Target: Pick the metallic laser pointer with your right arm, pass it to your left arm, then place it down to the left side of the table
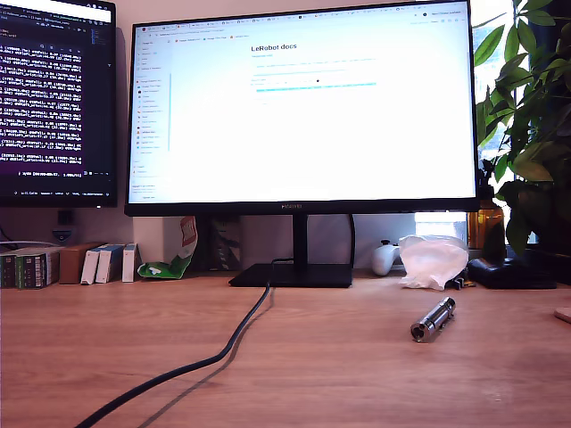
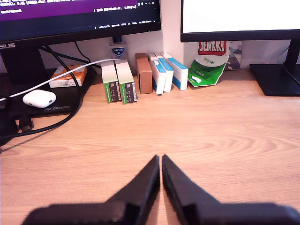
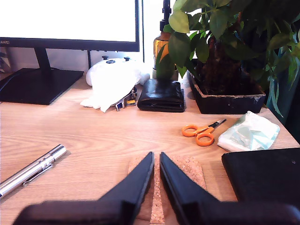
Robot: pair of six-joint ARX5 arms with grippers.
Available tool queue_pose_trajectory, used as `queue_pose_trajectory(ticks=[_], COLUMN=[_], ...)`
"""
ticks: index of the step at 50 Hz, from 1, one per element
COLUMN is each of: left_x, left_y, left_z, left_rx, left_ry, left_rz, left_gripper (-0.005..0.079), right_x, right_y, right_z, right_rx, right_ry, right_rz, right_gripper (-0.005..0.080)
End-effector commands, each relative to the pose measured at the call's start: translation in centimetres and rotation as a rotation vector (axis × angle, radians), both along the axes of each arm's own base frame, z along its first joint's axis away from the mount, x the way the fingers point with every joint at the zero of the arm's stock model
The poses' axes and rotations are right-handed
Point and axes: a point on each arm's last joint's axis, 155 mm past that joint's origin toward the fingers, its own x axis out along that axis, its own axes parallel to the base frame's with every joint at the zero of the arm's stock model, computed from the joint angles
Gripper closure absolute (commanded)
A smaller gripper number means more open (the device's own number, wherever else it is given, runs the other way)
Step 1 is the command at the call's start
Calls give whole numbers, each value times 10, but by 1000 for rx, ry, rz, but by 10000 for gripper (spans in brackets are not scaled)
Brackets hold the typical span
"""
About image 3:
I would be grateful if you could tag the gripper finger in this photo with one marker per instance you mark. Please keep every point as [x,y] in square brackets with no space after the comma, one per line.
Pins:
[175,182]
[138,182]

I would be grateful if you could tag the metallic laser pointer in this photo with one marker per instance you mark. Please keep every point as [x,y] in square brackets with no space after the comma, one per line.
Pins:
[47,159]

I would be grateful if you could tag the cork coaster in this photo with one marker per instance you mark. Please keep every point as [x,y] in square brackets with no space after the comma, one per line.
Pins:
[187,164]

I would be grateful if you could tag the black notebook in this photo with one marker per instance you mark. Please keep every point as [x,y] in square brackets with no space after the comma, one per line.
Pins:
[262,173]

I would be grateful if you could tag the black leather wallet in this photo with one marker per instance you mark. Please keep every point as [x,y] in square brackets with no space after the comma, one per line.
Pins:
[161,96]

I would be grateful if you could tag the white plastic bag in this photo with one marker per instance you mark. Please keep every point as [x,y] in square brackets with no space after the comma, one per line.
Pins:
[103,98]

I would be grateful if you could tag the pale green tissue pack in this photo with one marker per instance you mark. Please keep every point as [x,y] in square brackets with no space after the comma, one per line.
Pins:
[253,133]

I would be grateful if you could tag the black planter tray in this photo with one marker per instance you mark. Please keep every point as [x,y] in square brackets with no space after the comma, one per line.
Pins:
[229,104]

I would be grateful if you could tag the white game controller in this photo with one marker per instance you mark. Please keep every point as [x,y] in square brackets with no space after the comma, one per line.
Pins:
[110,70]

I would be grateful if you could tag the amber pump bottle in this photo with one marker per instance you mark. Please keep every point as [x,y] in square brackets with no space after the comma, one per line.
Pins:
[160,44]

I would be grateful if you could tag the green leafy plant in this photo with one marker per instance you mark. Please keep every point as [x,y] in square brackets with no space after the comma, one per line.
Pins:
[218,23]

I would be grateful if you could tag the black monitor with white screen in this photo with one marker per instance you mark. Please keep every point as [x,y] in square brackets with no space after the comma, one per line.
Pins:
[58,18]

